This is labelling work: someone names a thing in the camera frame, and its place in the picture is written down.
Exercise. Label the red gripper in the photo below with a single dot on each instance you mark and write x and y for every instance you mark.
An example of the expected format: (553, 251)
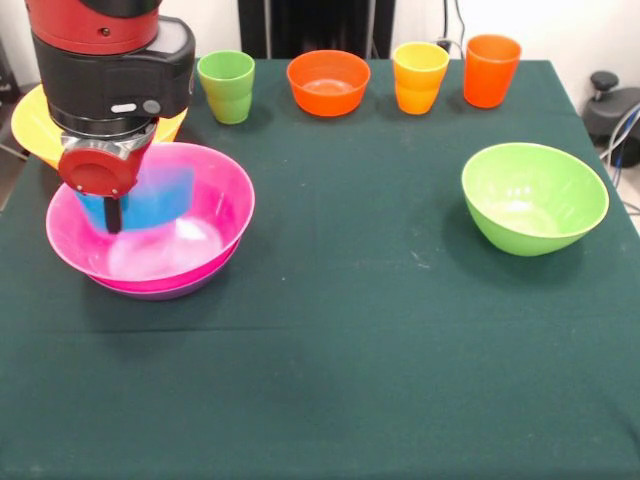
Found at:
(97, 172)

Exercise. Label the blue bowl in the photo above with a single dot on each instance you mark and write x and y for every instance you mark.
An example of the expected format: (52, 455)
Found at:
(160, 200)

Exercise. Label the large pink bowl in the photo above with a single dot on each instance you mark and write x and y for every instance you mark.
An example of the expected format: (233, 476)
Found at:
(225, 200)

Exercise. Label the green bowl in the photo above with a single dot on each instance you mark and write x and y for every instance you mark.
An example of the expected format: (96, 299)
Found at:
(525, 190)

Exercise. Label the purple bowl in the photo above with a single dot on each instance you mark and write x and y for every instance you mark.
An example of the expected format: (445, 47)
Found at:
(165, 295)

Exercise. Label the large yellow bowl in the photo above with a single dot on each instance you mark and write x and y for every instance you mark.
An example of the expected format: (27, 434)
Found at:
(30, 125)

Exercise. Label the green cup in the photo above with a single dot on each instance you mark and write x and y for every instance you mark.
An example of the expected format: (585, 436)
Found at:
(227, 95)

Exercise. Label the dark grey equipment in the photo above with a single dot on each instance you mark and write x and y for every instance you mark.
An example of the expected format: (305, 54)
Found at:
(6, 80)

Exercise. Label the orange bowl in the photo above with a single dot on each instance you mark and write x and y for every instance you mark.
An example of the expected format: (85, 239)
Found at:
(325, 100)

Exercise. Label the dark green tablecloth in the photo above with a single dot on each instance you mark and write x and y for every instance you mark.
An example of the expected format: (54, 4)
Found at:
(350, 350)

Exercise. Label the yellow-orange cup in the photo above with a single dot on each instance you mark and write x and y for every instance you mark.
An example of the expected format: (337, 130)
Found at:
(417, 90)

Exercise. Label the orange cup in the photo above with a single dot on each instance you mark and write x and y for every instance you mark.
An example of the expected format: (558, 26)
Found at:
(490, 75)

